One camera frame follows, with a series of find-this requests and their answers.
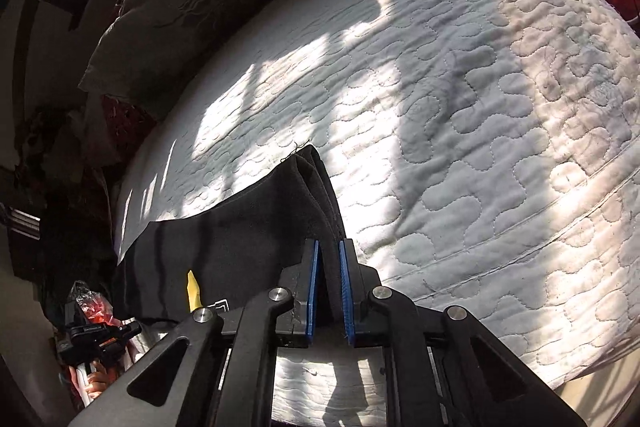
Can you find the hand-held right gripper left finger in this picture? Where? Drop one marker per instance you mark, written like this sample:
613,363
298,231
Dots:
312,292

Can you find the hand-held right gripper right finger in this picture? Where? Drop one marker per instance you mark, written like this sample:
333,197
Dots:
347,292

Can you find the black pants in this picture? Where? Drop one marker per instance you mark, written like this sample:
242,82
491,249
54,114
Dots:
240,247

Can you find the person's left hand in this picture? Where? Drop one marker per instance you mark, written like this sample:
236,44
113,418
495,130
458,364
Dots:
102,379

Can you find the clear red plastic bag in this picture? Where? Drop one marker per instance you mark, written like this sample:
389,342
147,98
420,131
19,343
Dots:
92,304

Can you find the yellow tag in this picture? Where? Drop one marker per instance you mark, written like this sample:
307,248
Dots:
192,289

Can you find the dark wooden rack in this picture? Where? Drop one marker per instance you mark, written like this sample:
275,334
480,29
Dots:
20,227

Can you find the white quilted bed cover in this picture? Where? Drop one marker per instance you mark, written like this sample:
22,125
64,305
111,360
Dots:
450,132

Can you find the red patterned bed sheet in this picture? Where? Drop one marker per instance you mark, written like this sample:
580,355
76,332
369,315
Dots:
125,117

